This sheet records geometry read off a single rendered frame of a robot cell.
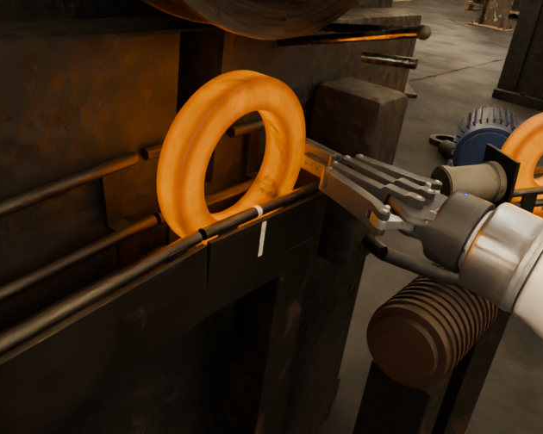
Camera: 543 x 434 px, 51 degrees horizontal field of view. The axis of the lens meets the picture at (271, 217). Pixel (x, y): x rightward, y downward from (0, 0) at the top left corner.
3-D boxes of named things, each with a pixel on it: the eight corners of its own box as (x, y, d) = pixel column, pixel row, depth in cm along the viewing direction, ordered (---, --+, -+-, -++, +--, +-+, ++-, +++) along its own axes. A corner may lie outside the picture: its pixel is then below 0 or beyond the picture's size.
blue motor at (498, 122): (439, 193, 255) (460, 119, 239) (448, 154, 304) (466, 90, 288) (511, 211, 247) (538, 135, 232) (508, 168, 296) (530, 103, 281)
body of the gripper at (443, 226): (446, 288, 53) (363, 241, 58) (479, 257, 59) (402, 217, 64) (475, 220, 50) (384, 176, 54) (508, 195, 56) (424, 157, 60)
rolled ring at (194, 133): (320, 67, 59) (295, 59, 61) (183, 88, 46) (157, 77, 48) (294, 225, 68) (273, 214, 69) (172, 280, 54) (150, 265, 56)
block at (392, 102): (283, 242, 84) (308, 78, 73) (315, 226, 89) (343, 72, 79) (345, 273, 78) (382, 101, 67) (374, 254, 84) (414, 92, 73)
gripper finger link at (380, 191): (415, 231, 58) (409, 235, 57) (325, 184, 63) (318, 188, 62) (427, 197, 56) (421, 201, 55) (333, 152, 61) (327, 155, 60)
